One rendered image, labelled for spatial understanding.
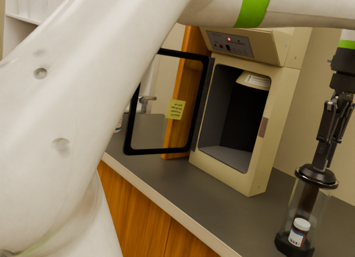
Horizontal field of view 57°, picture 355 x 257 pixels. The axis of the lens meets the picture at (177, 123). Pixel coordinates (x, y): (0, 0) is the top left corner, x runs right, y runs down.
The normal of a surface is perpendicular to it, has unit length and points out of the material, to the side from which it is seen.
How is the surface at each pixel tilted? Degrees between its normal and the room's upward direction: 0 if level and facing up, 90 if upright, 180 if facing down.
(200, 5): 135
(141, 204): 90
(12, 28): 90
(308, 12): 119
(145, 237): 90
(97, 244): 45
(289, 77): 90
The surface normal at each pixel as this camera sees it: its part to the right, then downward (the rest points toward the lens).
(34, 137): 0.53, -0.24
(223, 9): 0.07, 0.76
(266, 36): -0.66, 0.70
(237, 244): 0.19, -0.95
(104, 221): 0.88, -0.42
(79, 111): 0.68, -0.08
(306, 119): -0.74, 0.04
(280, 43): 0.65, 0.32
